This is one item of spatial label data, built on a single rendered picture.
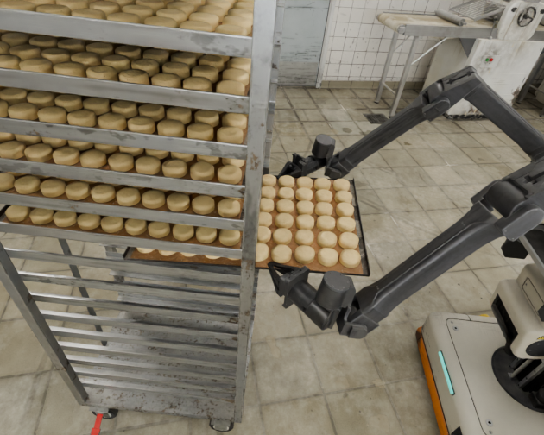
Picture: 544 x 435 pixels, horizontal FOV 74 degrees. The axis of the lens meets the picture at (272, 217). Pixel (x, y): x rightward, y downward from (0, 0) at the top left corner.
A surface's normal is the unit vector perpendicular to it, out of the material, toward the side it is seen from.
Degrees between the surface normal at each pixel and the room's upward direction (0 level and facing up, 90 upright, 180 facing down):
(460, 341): 1
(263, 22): 90
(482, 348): 1
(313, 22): 90
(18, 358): 0
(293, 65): 90
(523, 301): 9
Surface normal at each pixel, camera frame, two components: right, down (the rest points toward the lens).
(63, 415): 0.09, -0.75
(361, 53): 0.20, 0.66
